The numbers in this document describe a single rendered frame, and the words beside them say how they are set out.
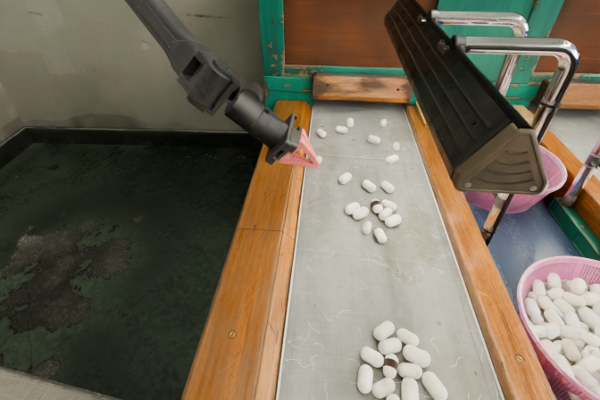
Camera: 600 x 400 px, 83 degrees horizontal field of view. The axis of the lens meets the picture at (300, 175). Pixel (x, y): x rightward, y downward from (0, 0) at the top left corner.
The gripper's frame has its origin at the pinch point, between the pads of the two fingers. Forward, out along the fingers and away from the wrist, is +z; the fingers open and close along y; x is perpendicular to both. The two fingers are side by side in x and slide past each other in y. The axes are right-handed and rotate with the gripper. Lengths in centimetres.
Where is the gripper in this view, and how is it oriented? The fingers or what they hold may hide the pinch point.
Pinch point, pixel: (314, 163)
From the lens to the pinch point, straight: 67.5
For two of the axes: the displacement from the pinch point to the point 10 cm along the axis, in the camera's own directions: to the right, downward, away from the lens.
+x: -6.5, 5.6, 5.1
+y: 0.9, -6.1, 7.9
